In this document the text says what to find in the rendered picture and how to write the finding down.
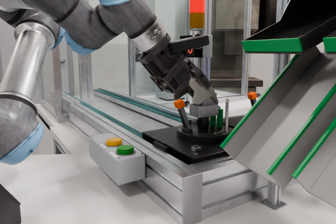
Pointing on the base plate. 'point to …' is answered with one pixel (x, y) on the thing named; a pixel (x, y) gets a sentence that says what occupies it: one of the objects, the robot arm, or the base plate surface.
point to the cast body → (204, 109)
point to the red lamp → (197, 4)
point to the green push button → (125, 149)
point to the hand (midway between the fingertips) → (205, 96)
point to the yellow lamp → (197, 20)
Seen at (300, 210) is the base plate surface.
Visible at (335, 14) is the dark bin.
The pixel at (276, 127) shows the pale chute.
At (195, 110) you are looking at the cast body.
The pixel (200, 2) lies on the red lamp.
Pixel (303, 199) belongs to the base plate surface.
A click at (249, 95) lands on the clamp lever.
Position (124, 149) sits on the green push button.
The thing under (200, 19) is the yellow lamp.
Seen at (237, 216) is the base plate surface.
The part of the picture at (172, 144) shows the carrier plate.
